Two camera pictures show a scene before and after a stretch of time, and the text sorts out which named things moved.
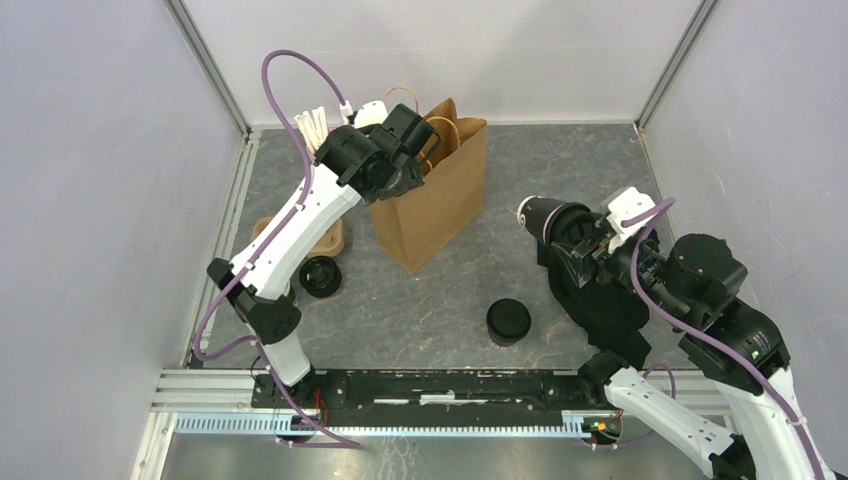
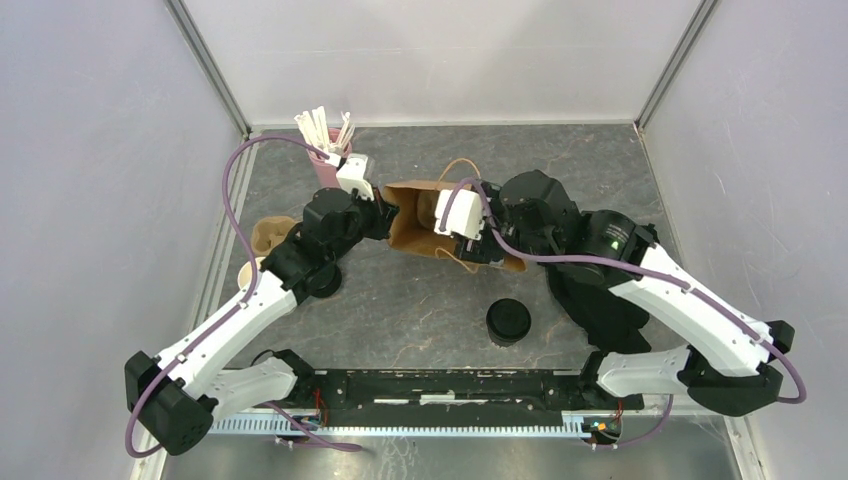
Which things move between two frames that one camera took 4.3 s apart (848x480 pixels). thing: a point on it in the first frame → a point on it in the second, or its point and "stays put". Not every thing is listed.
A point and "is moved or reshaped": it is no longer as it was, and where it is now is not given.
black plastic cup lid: (508, 319) stays put
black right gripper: (579, 255) → (482, 250)
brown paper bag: (411, 227) is moved or reshaped
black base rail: (422, 397) stays put
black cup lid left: (320, 276) stays put
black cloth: (608, 310) stays put
